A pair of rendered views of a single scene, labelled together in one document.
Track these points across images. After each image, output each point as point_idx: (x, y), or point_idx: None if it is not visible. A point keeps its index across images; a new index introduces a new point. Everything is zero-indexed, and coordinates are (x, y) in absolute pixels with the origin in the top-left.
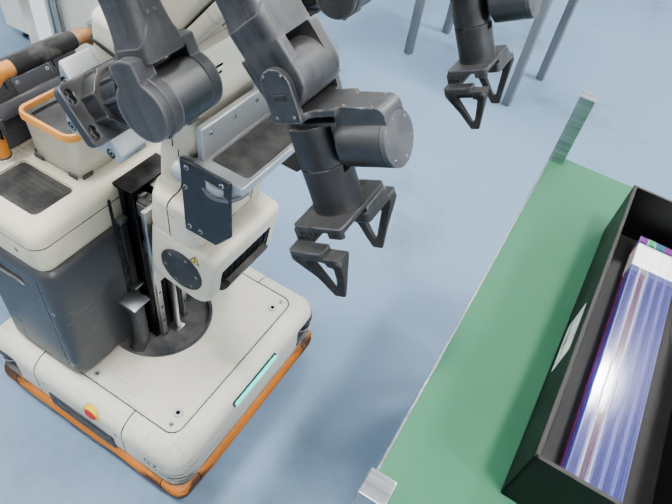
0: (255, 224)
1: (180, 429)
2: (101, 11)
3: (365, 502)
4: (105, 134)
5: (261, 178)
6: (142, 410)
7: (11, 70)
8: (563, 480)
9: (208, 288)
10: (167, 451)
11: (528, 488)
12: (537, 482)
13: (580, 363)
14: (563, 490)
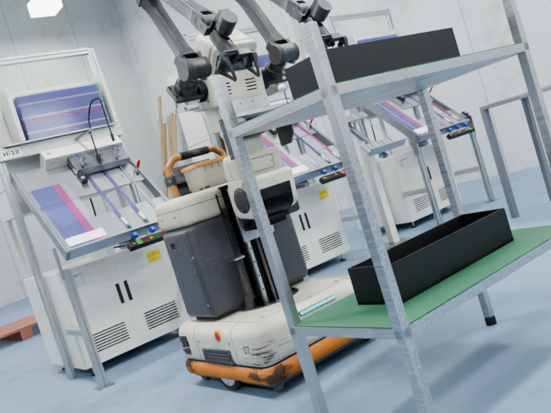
0: (275, 171)
1: (261, 319)
2: None
3: (213, 83)
4: (181, 97)
5: (248, 113)
6: (243, 320)
7: (179, 156)
8: (293, 70)
9: None
10: (251, 327)
11: (294, 90)
12: (293, 82)
13: None
14: (297, 74)
